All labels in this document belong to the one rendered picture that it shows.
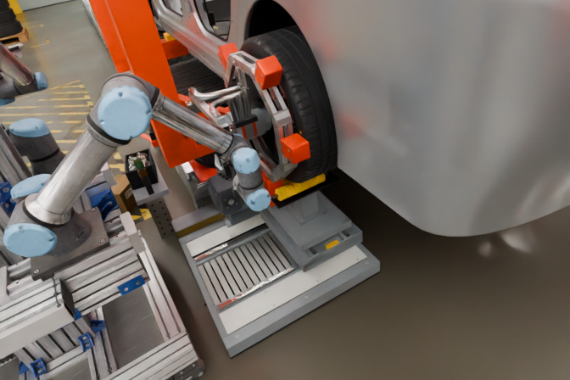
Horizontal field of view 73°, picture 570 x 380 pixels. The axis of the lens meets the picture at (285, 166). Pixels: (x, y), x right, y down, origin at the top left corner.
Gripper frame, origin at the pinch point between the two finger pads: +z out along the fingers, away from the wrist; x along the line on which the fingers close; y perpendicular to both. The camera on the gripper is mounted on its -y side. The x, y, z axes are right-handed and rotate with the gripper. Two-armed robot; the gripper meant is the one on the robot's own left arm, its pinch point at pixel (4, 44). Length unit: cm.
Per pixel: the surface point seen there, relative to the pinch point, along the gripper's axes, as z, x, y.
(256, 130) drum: -72, 102, 26
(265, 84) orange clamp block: -85, 103, 2
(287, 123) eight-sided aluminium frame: -91, 109, 16
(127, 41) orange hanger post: -29, 56, -4
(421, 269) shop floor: -104, 176, 101
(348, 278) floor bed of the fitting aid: -100, 137, 98
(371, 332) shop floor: -124, 137, 107
